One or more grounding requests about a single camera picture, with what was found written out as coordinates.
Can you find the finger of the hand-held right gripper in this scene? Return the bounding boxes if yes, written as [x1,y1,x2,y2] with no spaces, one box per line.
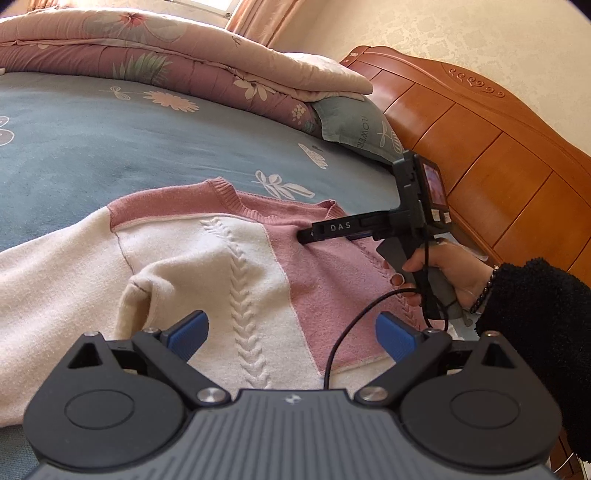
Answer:
[296,224,326,246]

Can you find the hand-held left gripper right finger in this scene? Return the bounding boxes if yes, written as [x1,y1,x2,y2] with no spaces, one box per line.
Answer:
[353,311,520,409]

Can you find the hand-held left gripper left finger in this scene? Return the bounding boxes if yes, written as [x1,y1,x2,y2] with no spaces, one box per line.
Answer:
[67,310,232,409]

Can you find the pink and white knit sweater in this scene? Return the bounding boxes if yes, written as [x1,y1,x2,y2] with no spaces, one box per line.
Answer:
[0,178,451,432]

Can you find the person's right hand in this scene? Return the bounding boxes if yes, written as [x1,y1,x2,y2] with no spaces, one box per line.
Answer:
[383,237,497,319]

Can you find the wooden headboard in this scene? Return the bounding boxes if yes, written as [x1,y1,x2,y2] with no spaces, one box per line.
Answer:
[339,45,591,480]

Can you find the blue-grey printed pillow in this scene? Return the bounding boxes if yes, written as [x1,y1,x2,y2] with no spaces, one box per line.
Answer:
[311,95,407,167]

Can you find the folded pink floral quilt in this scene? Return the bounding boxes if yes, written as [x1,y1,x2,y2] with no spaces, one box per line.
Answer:
[0,7,375,139]

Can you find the blue floral bed sheet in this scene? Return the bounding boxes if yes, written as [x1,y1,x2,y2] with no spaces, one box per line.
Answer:
[0,71,407,480]

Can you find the pink striped curtain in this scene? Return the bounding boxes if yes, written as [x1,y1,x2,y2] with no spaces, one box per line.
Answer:
[226,0,315,49]

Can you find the window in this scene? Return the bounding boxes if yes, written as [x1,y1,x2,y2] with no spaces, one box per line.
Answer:
[187,0,243,17]

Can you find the black cable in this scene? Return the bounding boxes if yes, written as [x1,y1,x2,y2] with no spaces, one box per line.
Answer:
[321,231,451,391]

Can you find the dark beaded bracelet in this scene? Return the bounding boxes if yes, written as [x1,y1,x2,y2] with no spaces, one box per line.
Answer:
[471,265,500,315]

